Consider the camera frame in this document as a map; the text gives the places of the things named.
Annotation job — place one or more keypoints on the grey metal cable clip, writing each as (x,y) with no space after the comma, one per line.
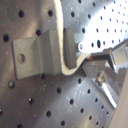
(46,54)

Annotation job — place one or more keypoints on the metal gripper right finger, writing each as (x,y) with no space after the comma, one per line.
(115,56)

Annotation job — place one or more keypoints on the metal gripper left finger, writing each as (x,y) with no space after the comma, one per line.
(110,82)

